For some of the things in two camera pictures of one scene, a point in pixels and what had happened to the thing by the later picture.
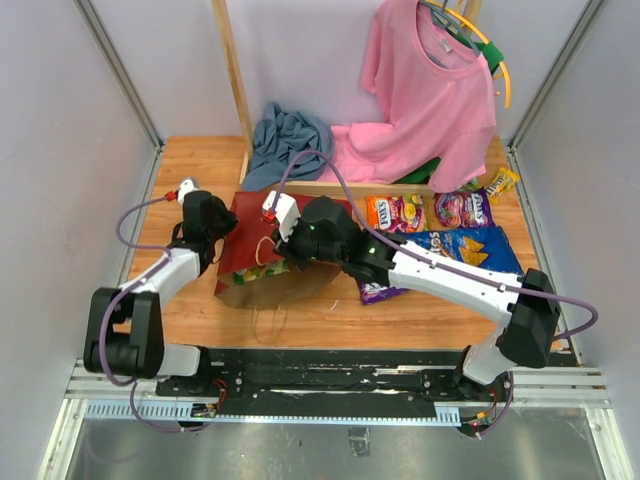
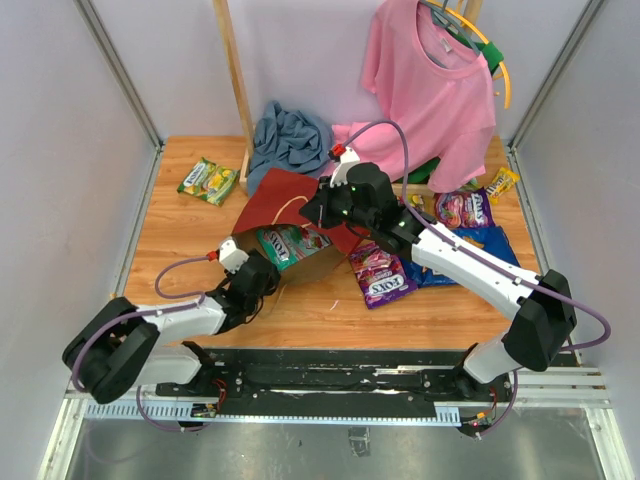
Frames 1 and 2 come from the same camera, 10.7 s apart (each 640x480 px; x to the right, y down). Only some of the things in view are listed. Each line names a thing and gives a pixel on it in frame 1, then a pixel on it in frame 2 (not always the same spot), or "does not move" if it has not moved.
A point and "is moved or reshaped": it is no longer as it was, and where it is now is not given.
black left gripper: x=230 y=219 -> x=275 y=277
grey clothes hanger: x=443 y=18 does not move
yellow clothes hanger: x=462 y=17 does not move
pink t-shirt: x=438 y=97 does not move
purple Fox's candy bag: x=468 y=209 does not move
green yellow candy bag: x=267 y=270 is moved or reshaped
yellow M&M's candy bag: x=504 y=179 does not move
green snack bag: x=472 y=185 does not move
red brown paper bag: x=246 y=237 is moved or reshaped
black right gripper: x=287 y=248 -> x=317 y=209
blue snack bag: x=490 y=247 does not move
